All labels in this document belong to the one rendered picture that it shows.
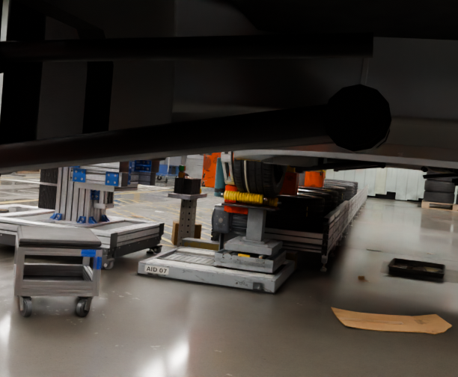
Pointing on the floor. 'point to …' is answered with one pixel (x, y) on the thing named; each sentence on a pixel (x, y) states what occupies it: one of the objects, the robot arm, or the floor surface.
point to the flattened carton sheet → (392, 322)
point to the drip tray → (416, 266)
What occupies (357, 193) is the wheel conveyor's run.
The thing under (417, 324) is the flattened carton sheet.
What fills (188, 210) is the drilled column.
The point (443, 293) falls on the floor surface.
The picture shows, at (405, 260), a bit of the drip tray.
